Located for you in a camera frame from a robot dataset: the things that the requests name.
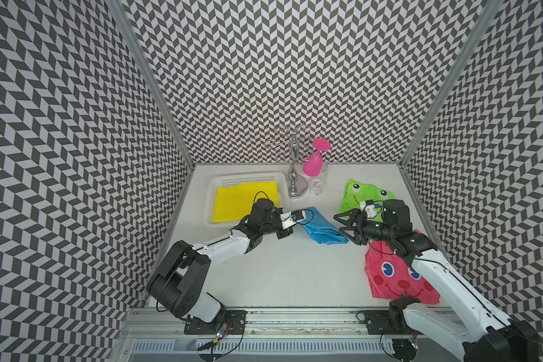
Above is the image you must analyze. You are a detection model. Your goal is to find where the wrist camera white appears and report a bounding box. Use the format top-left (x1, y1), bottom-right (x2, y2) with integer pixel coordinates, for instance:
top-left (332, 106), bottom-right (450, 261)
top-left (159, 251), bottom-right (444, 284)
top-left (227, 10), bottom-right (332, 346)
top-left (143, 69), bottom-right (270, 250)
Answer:
top-left (280, 210), bottom-right (306, 229)
top-left (360, 200), bottom-right (382, 220)

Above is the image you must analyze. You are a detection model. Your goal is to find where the yellow raincoat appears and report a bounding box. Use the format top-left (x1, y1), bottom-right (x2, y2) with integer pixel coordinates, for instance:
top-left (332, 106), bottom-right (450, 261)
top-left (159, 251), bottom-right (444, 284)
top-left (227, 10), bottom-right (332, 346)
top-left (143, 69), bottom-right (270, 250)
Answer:
top-left (212, 181), bottom-right (280, 223)

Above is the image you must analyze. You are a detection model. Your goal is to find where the pink cartoon raincoat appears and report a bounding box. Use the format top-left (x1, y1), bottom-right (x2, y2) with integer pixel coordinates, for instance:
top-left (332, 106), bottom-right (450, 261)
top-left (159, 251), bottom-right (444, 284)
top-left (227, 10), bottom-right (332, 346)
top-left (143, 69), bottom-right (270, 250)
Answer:
top-left (364, 241), bottom-right (440, 305)

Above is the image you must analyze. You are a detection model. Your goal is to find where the silver metal glass rack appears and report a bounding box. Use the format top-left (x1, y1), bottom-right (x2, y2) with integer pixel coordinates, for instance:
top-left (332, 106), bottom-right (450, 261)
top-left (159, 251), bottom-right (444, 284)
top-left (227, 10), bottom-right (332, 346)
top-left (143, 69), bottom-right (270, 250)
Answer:
top-left (266, 125), bottom-right (308, 199)

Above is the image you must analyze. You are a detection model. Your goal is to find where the aluminium corner post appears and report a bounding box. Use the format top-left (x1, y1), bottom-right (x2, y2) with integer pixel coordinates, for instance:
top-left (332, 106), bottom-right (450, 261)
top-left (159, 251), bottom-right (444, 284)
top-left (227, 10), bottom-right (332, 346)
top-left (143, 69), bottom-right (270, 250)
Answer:
top-left (398, 0), bottom-right (505, 170)
top-left (106, 0), bottom-right (195, 169)

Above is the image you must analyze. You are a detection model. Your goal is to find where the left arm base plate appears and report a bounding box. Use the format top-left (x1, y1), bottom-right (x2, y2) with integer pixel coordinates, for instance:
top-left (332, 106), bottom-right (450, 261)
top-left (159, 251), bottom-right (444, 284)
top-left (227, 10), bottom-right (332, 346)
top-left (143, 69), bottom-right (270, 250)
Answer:
top-left (184, 309), bottom-right (247, 336)

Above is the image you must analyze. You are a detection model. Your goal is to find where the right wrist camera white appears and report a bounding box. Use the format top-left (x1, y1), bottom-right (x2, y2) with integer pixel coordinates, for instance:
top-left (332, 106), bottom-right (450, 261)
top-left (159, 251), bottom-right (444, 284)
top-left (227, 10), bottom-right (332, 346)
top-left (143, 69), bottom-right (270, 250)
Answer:
top-left (360, 200), bottom-right (382, 220)

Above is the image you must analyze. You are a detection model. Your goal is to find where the green frog raincoat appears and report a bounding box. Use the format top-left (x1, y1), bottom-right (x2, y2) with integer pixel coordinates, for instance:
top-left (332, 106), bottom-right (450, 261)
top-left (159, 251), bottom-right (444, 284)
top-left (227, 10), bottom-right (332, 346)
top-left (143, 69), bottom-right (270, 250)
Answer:
top-left (339, 179), bottom-right (396, 221)

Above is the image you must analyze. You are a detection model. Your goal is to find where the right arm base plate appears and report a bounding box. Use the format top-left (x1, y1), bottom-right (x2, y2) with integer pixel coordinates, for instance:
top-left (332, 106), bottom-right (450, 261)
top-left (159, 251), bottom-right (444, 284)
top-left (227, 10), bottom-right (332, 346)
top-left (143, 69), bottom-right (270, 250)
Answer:
top-left (356, 309), bottom-right (421, 336)

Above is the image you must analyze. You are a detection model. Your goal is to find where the clear wine glass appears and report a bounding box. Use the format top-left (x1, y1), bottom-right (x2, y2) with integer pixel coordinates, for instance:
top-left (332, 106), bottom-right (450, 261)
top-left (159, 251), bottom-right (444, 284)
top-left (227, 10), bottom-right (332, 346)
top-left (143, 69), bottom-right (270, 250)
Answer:
top-left (309, 162), bottom-right (328, 195)

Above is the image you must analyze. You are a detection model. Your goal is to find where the blue towel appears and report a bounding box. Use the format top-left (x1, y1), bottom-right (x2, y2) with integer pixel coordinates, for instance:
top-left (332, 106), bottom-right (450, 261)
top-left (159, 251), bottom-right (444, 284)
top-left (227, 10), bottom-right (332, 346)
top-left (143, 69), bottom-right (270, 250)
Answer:
top-left (300, 207), bottom-right (348, 245)

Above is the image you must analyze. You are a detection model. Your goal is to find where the right aluminium corner post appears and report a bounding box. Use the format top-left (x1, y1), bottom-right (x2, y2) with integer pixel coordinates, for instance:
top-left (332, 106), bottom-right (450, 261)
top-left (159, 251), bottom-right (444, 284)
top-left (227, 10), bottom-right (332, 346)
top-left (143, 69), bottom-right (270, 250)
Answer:
top-left (398, 0), bottom-right (505, 170)

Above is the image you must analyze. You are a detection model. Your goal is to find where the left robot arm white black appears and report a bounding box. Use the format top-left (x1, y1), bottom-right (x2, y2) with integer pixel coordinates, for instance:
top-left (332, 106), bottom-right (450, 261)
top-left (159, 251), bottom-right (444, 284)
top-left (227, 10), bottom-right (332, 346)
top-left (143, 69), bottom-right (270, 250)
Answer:
top-left (146, 198), bottom-right (306, 323)

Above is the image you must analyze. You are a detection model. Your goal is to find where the white plastic perforated basket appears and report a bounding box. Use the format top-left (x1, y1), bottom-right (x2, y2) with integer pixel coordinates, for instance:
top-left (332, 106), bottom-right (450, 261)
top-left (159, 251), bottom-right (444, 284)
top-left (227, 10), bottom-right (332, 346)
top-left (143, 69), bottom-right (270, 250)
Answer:
top-left (205, 172), bottom-right (291, 227)

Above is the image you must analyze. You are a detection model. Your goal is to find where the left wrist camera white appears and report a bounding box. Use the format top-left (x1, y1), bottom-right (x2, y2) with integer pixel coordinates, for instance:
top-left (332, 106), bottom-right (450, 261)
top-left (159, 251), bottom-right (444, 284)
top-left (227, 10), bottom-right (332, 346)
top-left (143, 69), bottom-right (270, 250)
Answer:
top-left (280, 210), bottom-right (306, 229)

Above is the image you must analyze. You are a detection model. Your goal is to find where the left aluminium corner post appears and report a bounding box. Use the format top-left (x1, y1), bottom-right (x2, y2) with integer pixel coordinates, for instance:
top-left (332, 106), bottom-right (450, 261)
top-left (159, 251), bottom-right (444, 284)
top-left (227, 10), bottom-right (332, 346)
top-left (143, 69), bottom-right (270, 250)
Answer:
top-left (106, 0), bottom-right (195, 169)

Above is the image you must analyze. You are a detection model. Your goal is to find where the pink plastic wine glass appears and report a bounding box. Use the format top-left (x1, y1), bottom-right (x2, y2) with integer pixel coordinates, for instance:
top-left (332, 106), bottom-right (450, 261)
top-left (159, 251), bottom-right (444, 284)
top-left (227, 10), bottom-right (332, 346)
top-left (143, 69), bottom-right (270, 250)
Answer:
top-left (303, 137), bottom-right (331, 177)

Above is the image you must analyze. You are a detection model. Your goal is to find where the aluminium front rail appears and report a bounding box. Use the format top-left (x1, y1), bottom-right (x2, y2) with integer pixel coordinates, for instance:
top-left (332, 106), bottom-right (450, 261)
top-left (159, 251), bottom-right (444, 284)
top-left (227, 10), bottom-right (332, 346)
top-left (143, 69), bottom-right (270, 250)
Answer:
top-left (118, 306), bottom-right (387, 339)

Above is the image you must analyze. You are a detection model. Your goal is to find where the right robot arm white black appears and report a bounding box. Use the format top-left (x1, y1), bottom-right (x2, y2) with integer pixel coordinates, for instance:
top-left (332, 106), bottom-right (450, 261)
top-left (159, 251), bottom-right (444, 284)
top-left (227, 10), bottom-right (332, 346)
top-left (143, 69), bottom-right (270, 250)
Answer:
top-left (333, 199), bottom-right (539, 361)

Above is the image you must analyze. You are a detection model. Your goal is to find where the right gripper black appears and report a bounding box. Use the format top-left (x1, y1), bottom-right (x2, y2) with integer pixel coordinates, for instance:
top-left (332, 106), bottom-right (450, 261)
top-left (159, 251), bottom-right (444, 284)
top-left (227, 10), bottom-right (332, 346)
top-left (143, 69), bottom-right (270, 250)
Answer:
top-left (332, 208), bottom-right (395, 244)

